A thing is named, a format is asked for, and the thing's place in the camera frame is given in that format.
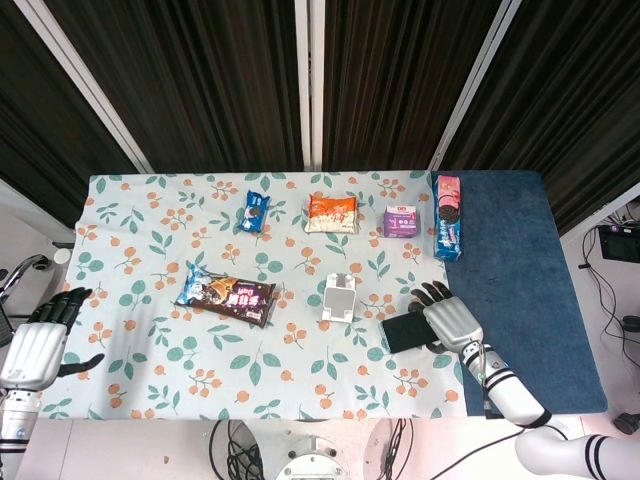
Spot floral leaf print tablecloth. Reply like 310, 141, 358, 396
37, 170, 469, 421

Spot white phone stand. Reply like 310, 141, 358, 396
319, 272, 359, 324

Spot black floor cables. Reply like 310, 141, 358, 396
578, 224, 640, 351

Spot dark blue table mat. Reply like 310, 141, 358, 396
429, 170, 609, 416

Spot black smartphone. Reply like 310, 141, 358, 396
381, 312, 436, 354

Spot black cable bundle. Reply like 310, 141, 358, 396
208, 419, 266, 480
378, 418, 417, 480

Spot black pleated curtain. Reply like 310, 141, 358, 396
442, 0, 640, 236
322, 0, 502, 172
0, 0, 137, 224
44, 0, 304, 174

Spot brown chocolate snack bag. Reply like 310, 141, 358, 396
173, 262, 277, 329

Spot small blue cookie packet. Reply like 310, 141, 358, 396
235, 188, 272, 234

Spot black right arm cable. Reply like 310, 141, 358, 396
442, 339, 551, 480

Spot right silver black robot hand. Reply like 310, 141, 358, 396
409, 281, 485, 354

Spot white slanted frame post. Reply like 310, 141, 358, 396
12, 0, 154, 174
428, 0, 524, 171

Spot orange and white snack bag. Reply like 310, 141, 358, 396
303, 192, 361, 235

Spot long blue cookie box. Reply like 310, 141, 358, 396
431, 173, 464, 261

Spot grey round robot base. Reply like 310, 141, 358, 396
274, 434, 349, 480

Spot small purple box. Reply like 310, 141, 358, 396
383, 203, 422, 239

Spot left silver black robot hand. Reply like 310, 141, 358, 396
0, 287, 106, 391

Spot small black monitor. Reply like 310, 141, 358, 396
597, 223, 640, 261

